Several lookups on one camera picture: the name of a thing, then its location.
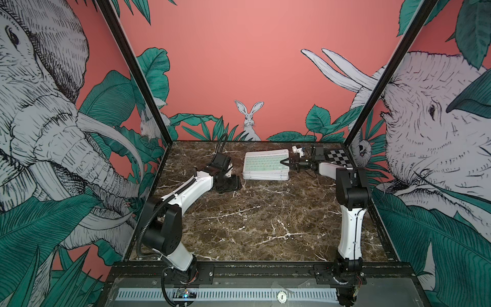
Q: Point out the round silver lock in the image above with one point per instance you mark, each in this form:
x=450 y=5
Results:
x=282 y=297

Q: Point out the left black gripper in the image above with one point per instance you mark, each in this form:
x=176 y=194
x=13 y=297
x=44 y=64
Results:
x=234 y=186

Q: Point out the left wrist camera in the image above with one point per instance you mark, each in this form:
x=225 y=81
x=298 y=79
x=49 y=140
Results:
x=222 y=162

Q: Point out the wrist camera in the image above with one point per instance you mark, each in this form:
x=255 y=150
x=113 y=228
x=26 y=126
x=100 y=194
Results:
x=309 y=154
x=222 y=162

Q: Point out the black white checkerboard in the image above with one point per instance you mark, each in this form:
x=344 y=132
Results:
x=337 y=157

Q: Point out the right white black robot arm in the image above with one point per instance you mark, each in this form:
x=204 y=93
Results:
x=354 y=197

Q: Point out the white keyboard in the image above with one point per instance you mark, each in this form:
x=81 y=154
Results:
x=274 y=177

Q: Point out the small electronics board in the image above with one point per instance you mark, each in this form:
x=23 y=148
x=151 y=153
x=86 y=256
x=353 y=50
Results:
x=185 y=294

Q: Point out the green keyboard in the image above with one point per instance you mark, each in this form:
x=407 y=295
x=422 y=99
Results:
x=265 y=161

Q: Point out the left black frame post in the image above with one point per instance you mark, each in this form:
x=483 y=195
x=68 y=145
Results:
x=109 y=14

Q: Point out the right black frame post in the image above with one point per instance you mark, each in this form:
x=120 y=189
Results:
x=421 y=15

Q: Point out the black front mounting rail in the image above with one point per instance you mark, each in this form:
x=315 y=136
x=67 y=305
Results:
x=322 y=272

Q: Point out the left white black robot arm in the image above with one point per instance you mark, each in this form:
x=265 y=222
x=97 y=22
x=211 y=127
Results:
x=160 y=227

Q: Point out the black frame post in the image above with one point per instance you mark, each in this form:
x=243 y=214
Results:
x=109 y=14
x=421 y=15

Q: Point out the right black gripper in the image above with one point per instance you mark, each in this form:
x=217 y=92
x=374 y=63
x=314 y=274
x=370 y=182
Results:
x=296 y=165

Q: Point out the white slotted cable duct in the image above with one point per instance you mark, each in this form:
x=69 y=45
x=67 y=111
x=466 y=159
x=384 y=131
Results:
x=318 y=295

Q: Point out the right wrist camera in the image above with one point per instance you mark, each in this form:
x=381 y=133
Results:
x=309 y=154

